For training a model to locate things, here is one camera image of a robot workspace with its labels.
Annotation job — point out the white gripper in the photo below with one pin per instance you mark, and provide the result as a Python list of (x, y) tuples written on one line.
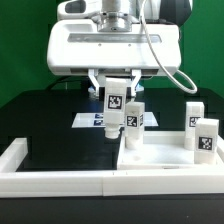
[(102, 38)]

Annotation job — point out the white square table top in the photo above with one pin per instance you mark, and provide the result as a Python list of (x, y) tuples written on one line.
[(160, 150)]

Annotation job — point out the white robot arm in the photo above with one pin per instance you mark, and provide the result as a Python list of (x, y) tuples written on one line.
[(130, 39)]

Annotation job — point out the white marker sheet with tags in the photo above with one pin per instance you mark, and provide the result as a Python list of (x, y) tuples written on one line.
[(89, 120)]

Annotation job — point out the white U-shaped fence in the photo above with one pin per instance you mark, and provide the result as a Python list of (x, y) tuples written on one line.
[(199, 180)]

